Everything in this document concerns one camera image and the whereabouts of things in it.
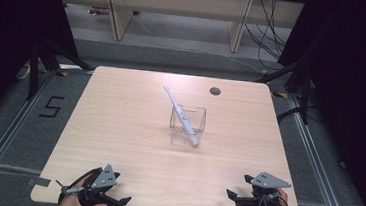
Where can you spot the beige wooden shelf unit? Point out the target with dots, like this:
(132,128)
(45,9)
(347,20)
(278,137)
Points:
(179,2)

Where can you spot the black tape strip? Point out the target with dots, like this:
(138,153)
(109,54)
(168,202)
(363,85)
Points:
(38,181)

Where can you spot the yellow tape piece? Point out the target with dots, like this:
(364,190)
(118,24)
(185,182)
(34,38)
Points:
(281,95)
(62,73)

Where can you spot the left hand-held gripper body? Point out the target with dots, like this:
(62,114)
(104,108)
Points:
(105,177)

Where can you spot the black metal stand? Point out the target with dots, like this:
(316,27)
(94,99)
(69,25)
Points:
(305,93)
(34,70)

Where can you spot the aluminium floor rail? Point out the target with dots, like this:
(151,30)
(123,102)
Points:
(318,175)
(3,141)

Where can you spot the white electric toothbrush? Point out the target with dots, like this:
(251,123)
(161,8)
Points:
(183,118)

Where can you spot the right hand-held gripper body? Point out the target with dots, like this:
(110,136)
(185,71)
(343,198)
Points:
(268,180)

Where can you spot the small pink object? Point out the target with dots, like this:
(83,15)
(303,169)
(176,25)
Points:
(98,10)

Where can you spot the black curtain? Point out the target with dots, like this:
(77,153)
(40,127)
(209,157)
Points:
(358,64)
(4,17)

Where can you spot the clear plastic container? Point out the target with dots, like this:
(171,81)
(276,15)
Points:
(176,140)

